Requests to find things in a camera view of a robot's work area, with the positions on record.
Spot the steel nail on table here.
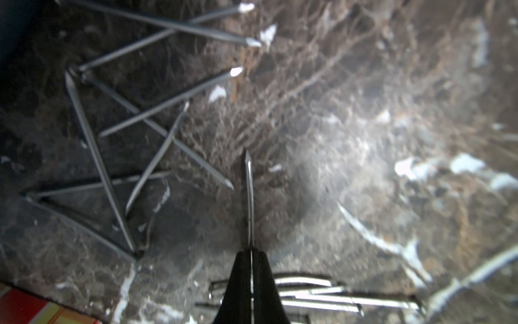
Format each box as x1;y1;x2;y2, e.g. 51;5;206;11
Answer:
84;72;234;190
64;71;138;257
70;1;262;47
125;101;190;216
99;66;244;137

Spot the playing card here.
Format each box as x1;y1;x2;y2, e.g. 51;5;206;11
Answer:
1;283;101;324

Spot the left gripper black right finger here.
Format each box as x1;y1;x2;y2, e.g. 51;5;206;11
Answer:
252;249;291;324

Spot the steel nail pile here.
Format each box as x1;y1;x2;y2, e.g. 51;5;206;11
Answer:
250;273;426;317

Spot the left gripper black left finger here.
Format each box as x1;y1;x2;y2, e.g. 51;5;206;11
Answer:
213;251;252;324

